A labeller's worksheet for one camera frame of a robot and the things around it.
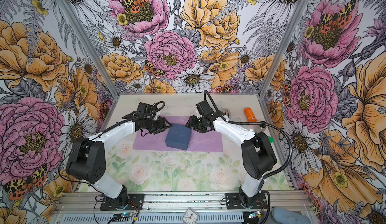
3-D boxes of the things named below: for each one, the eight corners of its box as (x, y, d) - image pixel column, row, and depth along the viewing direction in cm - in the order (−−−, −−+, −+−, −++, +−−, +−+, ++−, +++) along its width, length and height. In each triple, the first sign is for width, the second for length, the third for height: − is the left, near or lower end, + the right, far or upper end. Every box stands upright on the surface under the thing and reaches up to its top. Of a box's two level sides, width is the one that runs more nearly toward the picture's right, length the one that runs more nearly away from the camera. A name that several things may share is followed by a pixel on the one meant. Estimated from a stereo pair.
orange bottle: (249, 125, 106) (251, 120, 103) (243, 112, 114) (245, 108, 110) (255, 124, 107) (257, 120, 103) (249, 111, 114) (250, 107, 110)
